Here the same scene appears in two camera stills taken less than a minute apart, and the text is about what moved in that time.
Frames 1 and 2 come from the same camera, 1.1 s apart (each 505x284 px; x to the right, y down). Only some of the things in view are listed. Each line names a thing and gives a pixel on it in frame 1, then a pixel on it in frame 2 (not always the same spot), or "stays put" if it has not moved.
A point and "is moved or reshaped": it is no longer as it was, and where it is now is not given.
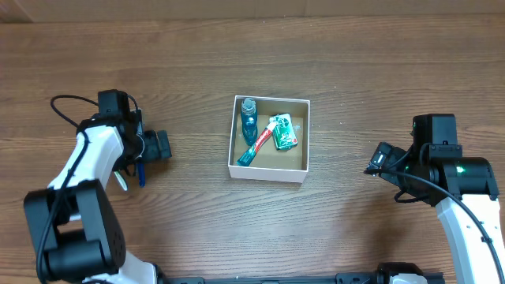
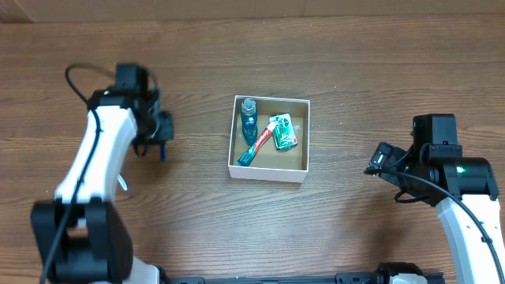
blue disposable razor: (142, 175) is moved or reshaped
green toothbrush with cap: (122, 181) stays put
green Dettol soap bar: (284, 131) stays put
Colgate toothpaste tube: (245, 160) stays put
